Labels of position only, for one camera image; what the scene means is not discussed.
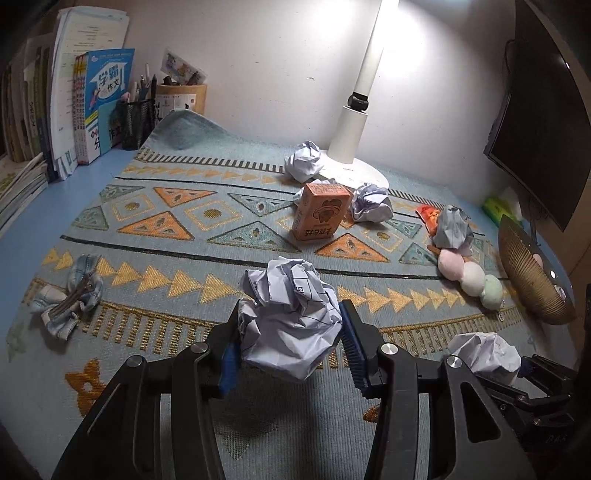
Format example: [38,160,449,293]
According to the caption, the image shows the patterned blue woven mat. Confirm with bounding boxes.
[1,113,576,478]

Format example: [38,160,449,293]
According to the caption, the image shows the orange cardboard box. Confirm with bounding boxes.
[291,183,352,241]

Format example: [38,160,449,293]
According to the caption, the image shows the upright books at left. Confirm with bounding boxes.
[1,34,53,163]

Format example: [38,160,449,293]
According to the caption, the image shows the white desk lamp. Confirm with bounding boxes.
[318,0,399,190]

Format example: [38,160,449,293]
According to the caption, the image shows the plaid fabric hair clip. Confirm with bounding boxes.
[31,254,104,341]

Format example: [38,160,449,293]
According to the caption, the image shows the blue cover workbook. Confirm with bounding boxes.
[72,48,135,165]

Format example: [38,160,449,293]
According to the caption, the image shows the pink white green plush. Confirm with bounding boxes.
[438,249,504,311]

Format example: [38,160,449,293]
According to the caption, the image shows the green tissue box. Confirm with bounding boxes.
[482,187,523,227]

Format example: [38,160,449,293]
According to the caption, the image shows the orange snack packet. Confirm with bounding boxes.
[415,204,441,237]

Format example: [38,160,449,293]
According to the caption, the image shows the white upright paper booklets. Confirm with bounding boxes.
[47,6,129,180]

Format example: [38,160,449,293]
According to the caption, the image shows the black monitor screen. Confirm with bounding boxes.
[484,1,590,230]

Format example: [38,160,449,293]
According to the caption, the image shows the beige round pen cup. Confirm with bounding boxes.
[155,48,209,121]

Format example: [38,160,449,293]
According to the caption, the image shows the black mesh pen holder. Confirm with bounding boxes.
[118,99,155,150]

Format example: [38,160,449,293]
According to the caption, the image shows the flat stacked books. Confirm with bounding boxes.
[0,153,48,235]

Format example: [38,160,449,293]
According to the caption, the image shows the brown woven basket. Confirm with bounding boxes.
[498,215,576,325]

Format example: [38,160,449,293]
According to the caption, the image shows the grey paper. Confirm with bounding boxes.
[433,205,474,257]

